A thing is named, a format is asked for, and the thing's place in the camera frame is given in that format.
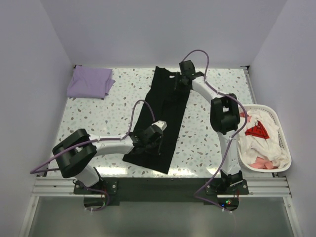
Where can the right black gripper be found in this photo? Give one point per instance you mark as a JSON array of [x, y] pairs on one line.
[[181, 75]]

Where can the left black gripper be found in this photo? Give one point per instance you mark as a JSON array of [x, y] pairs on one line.
[[157, 149]]

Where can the black t shirt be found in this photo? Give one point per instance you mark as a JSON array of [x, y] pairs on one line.
[[168, 105]]

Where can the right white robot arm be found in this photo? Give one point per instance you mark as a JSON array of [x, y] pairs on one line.
[[224, 119]]

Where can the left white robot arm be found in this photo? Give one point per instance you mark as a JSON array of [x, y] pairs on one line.
[[74, 153]]

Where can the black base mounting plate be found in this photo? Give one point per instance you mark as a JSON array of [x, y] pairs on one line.
[[114, 191]]

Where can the folded purple t shirt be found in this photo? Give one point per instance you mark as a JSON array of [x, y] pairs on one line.
[[88, 82]]

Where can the white red print t shirt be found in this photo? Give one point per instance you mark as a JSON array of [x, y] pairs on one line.
[[259, 138]]

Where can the white laundry basket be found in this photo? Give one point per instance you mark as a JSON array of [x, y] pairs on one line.
[[282, 140]]

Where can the pink garment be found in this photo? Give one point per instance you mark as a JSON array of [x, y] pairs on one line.
[[261, 163]]

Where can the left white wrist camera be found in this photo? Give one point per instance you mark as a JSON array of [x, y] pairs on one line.
[[160, 124]]

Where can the aluminium frame rail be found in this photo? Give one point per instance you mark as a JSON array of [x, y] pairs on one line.
[[258, 187]]

